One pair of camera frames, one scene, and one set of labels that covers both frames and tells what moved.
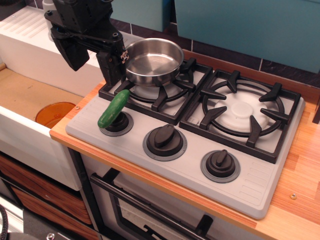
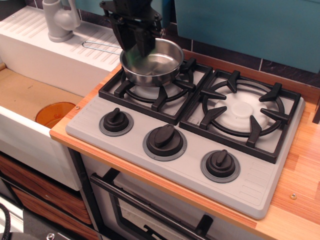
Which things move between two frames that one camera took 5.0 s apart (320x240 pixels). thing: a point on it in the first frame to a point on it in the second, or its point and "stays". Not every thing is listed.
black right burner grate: [252, 117] stays
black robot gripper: [90, 19] to [133, 19]
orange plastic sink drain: [49, 114] stays
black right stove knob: [220, 166] stays
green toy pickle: [114, 108] to [134, 57]
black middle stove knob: [164, 143] stays
